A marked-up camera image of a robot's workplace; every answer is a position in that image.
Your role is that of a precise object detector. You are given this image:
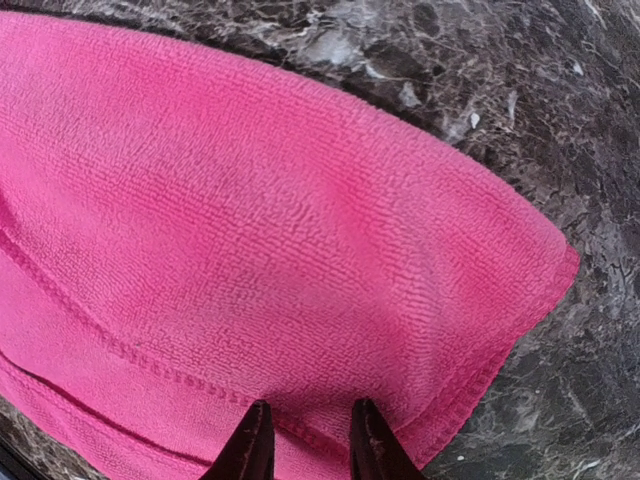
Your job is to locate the pink towel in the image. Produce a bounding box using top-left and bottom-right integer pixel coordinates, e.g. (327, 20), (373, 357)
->
(1, 12), (579, 479)

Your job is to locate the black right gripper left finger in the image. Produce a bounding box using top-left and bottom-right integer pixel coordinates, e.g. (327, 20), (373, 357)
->
(200, 400), (275, 480)

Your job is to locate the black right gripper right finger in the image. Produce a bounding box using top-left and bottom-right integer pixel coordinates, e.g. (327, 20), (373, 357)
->
(350, 398), (425, 480)

